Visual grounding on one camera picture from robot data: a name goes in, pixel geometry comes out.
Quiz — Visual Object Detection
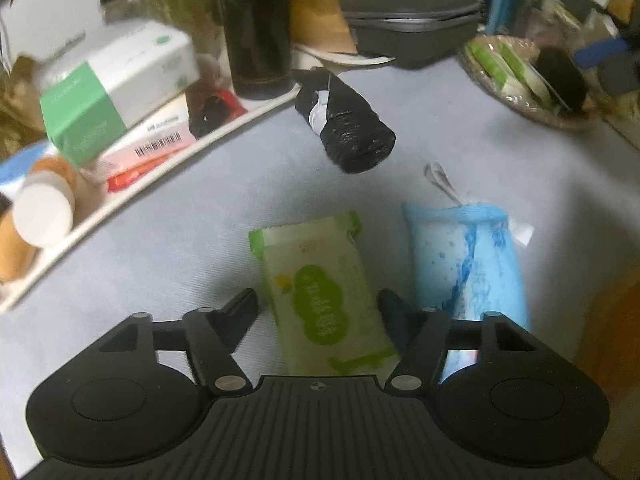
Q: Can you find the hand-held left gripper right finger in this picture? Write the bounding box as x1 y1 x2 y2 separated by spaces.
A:
377 289 540 396

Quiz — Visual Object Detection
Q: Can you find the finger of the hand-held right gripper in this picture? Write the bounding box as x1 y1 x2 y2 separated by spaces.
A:
574 36 640 94

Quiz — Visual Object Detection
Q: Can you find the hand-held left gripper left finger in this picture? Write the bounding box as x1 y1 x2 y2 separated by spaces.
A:
92 287 260 396

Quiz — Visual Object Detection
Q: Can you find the green wet wipes pack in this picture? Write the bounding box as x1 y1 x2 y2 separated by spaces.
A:
248 210 402 377

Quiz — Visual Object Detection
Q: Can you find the cardboard box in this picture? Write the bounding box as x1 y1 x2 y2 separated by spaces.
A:
575 255 640 413

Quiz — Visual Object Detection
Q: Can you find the black pouch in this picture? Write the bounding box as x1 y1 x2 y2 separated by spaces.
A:
536 45 591 112

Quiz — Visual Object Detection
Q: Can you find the blue mesh pouch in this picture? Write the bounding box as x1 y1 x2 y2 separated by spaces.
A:
401 161 535 378

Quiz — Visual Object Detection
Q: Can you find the woven basket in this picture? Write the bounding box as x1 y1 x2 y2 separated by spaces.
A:
456 34 601 132

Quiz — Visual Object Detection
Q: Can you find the light blue box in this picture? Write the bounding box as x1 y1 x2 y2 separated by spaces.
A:
486 0 544 37

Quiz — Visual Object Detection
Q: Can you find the red packet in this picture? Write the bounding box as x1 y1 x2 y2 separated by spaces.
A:
106 151 174 194

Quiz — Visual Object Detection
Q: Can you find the white tray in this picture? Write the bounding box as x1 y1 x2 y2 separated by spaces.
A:
291 41 399 69
0 91 304 314

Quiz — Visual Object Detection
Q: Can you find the pink and white box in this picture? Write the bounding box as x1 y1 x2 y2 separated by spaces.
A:
94 94 195 177

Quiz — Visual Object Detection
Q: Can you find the grey hard case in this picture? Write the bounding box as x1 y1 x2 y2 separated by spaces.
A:
335 0 485 71

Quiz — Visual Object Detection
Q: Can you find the green and white box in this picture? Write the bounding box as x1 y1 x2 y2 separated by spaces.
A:
31 21 202 169

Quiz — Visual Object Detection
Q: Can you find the black thermos bottle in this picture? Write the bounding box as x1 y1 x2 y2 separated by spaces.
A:
219 0 297 102

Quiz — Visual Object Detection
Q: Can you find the brown paper bag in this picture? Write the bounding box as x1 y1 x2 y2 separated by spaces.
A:
0 54 47 162
289 0 359 57

